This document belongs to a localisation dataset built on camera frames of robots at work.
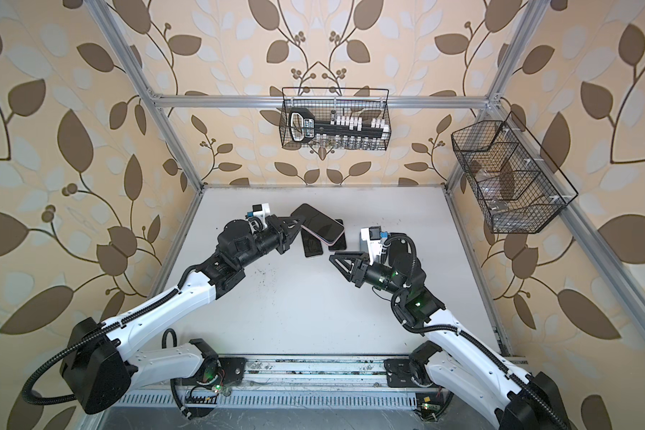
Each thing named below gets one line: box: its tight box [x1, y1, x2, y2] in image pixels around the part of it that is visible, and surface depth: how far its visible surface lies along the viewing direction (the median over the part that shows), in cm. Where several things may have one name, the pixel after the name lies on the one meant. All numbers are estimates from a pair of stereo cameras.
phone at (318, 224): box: [290, 203, 345, 247], surface depth 73 cm
